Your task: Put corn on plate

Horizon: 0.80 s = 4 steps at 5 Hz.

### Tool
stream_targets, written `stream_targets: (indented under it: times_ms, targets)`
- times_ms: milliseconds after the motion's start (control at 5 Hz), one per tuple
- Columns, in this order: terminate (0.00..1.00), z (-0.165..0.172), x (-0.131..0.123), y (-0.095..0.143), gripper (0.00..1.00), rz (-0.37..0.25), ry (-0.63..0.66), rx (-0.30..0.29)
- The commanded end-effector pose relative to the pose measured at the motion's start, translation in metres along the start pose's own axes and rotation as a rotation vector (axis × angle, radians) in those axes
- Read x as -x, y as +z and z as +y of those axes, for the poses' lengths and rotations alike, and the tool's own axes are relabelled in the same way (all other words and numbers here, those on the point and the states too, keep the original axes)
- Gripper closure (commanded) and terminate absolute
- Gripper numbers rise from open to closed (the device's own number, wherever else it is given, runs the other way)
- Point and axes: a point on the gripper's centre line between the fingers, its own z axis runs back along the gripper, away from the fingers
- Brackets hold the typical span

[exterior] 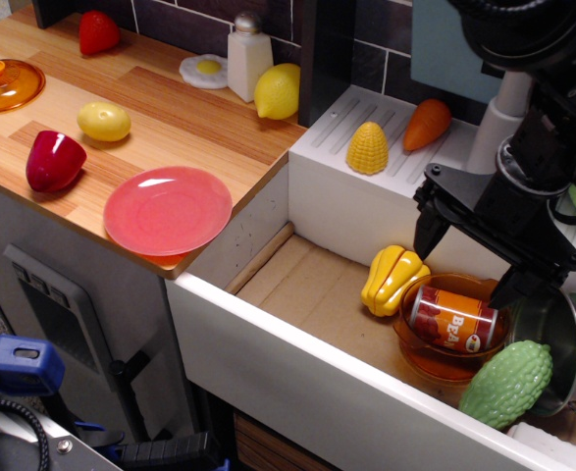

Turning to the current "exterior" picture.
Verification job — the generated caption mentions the green toy bitter melon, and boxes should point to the green toy bitter melon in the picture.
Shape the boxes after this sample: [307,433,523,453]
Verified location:
[458,340,553,430]

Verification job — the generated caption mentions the white salt shaker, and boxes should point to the white salt shaker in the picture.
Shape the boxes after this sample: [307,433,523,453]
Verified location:
[228,11,274,103]

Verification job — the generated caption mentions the yellow toy corn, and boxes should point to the yellow toy corn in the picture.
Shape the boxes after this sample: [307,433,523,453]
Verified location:
[346,122,389,176]

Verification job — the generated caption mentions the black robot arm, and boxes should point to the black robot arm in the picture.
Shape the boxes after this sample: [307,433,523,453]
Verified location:
[414,1,576,309]

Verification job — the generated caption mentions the white sponge block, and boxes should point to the white sponge block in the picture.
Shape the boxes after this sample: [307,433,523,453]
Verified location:
[506,422,576,470]

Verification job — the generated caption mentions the stainless steel pot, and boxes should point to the stainless steel pot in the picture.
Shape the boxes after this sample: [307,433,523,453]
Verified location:
[507,289,576,417]

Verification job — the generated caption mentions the pink plastic plate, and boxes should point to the pink plastic plate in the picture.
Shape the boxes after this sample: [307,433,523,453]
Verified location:
[103,166,233,257]

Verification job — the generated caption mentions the grey toy faucet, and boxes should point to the grey toy faucet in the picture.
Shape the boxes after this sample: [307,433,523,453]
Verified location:
[463,72,533,175]

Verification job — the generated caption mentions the orange toy carrot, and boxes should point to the orange toy carrot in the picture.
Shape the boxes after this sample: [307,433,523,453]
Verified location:
[403,98,452,151]

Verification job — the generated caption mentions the yellow toy bell pepper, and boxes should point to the yellow toy bell pepper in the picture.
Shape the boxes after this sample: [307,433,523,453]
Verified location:
[360,245,431,317]

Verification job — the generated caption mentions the black braided cable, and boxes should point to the black braided cable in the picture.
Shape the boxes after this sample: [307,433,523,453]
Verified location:
[0,396,51,471]

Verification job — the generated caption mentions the red toy bell pepper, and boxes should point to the red toy bell pepper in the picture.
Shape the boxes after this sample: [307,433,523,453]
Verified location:
[26,130,87,192]

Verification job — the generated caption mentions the orange transparent pot lid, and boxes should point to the orange transparent pot lid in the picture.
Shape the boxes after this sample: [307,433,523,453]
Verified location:
[0,59,46,113]

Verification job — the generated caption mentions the white toy fried egg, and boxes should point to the white toy fried egg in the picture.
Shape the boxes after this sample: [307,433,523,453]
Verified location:
[179,54,228,89]

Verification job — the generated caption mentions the red toy strawberry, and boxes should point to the red toy strawberry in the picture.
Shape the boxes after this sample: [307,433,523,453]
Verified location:
[79,10,121,55]

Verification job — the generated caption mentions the orange transparent pot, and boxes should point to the orange transparent pot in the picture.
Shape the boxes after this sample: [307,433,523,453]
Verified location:
[393,274,510,383]

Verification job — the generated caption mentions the yellow toy potato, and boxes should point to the yellow toy potato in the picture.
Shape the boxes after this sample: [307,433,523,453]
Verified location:
[77,102,131,142]

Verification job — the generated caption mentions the blue clamp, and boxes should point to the blue clamp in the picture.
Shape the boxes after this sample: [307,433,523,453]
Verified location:
[0,335,65,396]

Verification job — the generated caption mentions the red beans can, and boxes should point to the red beans can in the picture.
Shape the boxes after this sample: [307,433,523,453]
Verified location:
[409,285,498,353]

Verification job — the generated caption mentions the yellow toy lemon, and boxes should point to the yellow toy lemon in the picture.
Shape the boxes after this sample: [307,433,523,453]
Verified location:
[254,63,301,120]

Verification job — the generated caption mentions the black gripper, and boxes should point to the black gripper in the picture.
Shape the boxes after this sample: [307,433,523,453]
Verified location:
[413,138,576,309]

